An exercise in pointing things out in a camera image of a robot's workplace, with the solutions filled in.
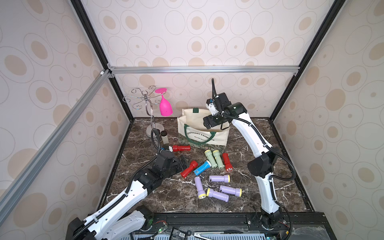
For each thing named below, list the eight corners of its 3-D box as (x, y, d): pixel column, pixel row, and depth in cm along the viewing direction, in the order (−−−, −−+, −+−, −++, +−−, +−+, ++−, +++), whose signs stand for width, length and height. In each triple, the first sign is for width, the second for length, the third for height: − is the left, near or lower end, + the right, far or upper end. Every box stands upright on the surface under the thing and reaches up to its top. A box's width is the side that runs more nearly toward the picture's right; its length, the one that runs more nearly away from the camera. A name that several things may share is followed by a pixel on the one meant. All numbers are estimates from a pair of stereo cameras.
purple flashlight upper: (209, 183, 89) (209, 180, 86) (209, 177, 91) (209, 174, 88) (229, 183, 89) (230, 180, 86) (228, 177, 91) (229, 174, 88)
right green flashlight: (218, 169, 93) (219, 167, 92) (212, 152, 101) (213, 150, 99) (224, 167, 94) (225, 166, 92) (218, 151, 102) (218, 149, 100)
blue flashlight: (196, 177, 90) (196, 174, 88) (193, 172, 92) (192, 170, 90) (211, 166, 95) (211, 164, 92) (207, 162, 97) (208, 159, 94)
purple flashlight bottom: (205, 196, 84) (205, 194, 81) (206, 189, 86) (207, 187, 83) (227, 202, 82) (228, 200, 79) (228, 195, 84) (229, 193, 81)
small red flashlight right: (226, 171, 93) (227, 169, 91) (222, 155, 101) (222, 152, 99) (232, 171, 94) (233, 168, 91) (227, 154, 101) (228, 152, 99)
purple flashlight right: (219, 192, 85) (220, 190, 82) (219, 186, 88) (220, 183, 84) (240, 197, 84) (242, 195, 80) (240, 191, 86) (242, 188, 83)
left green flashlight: (211, 169, 94) (211, 166, 92) (204, 153, 102) (204, 150, 99) (216, 167, 95) (217, 164, 92) (209, 151, 103) (209, 148, 100)
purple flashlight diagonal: (199, 200, 82) (199, 198, 80) (193, 179, 89) (193, 177, 87) (206, 197, 83) (206, 196, 80) (199, 177, 90) (199, 175, 88)
